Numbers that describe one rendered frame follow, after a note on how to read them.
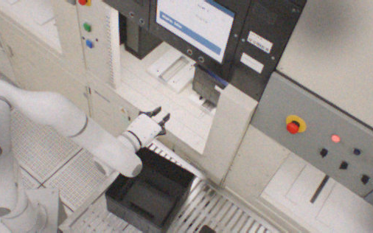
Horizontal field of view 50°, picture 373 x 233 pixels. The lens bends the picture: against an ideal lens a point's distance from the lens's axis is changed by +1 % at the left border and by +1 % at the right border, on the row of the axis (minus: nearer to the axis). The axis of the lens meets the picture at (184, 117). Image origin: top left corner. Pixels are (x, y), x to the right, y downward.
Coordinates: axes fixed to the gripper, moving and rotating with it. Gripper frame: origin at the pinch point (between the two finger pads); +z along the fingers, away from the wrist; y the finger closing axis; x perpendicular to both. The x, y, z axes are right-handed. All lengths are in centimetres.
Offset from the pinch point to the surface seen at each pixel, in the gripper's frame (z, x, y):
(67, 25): 10, -7, -67
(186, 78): 41, -29, -18
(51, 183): -25, -119, -63
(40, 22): 16, -33, -102
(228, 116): 9.5, 11.9, 22.4
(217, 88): 34.5, -11.2, 3.3
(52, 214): -47, -43, -16
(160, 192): -8.8, -42.0, 10.7
